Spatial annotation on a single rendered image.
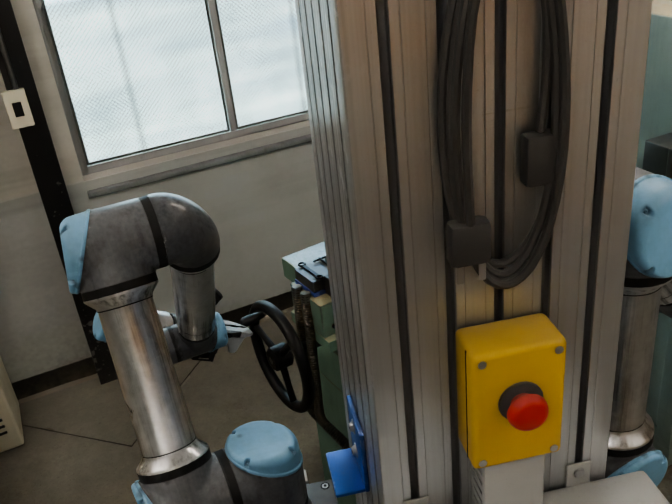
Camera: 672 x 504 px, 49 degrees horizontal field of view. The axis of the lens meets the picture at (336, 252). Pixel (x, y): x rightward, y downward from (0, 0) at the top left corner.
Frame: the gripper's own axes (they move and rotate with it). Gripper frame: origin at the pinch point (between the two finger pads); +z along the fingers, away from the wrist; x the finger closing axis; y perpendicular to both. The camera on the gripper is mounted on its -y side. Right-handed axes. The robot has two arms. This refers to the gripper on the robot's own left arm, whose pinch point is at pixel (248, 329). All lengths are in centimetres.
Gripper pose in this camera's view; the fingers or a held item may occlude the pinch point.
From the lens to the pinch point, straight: 171.8
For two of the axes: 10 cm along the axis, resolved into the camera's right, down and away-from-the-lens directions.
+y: -3.3, 9.3, 1.7
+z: 7.8, 1.6, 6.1
